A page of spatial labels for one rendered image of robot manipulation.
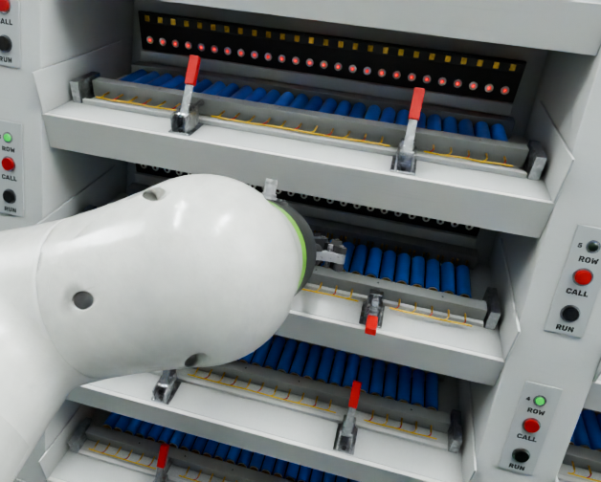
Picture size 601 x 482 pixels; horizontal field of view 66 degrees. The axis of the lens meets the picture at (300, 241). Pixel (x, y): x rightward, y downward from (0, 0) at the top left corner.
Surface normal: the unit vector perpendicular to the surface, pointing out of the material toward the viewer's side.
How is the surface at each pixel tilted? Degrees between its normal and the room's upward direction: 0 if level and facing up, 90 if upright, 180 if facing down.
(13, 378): 56
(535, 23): 109
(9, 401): 61
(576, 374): 90
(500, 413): 90
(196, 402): 19
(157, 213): 45
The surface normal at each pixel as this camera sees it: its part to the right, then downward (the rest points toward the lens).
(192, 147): -0.24, 0.54
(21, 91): -0.20, 0.26
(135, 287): -0.29, 0.04
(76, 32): 0.97, 0.20
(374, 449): 0.07, -0.81
